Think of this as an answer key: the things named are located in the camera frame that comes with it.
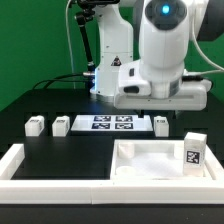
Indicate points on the white U-shaped obstacle fence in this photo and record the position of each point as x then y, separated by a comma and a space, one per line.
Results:
127, 191

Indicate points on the white square table top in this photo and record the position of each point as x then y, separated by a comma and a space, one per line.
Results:
150, 160

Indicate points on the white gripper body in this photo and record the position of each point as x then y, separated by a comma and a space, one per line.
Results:
191, 96

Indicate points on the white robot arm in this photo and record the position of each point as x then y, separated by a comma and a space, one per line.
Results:
143, 45

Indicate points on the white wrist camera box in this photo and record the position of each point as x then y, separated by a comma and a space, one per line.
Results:
130, 82

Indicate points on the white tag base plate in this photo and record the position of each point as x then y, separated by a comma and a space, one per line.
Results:
110, 123

